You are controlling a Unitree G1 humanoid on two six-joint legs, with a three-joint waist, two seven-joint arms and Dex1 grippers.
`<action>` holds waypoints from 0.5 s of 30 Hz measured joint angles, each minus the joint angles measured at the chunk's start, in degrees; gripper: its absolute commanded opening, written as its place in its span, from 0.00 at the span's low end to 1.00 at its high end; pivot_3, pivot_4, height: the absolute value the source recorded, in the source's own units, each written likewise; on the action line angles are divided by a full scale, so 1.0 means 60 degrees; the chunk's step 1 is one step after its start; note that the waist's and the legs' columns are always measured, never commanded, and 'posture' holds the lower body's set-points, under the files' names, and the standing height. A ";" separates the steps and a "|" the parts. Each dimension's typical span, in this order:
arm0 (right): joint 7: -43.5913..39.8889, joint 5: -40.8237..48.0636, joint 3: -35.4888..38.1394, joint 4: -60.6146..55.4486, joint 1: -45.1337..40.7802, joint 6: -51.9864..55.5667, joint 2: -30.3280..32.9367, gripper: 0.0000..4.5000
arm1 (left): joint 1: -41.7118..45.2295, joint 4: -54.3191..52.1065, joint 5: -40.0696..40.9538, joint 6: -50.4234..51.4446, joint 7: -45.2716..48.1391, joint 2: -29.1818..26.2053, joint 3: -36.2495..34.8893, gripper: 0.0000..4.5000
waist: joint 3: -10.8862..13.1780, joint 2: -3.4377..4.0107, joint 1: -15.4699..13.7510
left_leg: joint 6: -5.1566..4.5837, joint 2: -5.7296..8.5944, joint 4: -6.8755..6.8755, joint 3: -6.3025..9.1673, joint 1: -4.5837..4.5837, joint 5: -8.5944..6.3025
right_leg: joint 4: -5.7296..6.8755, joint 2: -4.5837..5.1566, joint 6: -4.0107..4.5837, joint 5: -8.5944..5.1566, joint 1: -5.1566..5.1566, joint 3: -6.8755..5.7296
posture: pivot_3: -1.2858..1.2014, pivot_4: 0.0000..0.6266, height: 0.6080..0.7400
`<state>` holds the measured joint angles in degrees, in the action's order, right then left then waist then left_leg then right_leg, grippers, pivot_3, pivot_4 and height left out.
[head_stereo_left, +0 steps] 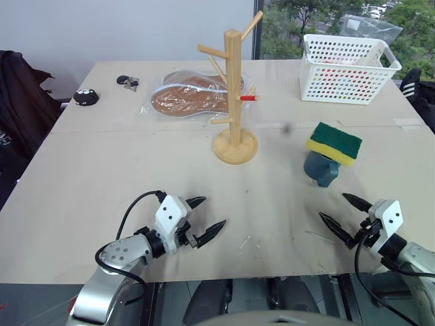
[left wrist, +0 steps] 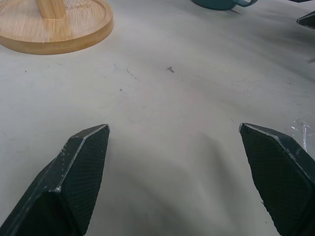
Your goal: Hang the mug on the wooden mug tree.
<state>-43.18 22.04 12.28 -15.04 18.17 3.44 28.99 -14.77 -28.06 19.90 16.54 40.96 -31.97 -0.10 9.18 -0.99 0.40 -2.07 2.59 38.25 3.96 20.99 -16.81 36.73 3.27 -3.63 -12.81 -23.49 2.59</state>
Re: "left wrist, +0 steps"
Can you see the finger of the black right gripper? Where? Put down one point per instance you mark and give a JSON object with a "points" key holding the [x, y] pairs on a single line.
{"points": [[307, 20]]}

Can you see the round bamboo stand base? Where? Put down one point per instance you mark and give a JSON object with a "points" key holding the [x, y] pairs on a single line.
{"points": [[49, 27]]}

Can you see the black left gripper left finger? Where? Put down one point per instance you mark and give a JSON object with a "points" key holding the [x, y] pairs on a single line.
{"points": [[73, 177]]}

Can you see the clear tape piece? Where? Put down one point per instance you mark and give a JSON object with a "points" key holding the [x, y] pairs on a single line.
{"points": [[301, 132]]}

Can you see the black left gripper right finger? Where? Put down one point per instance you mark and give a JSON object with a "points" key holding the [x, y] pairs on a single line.
{"points": [[280, 172]]}

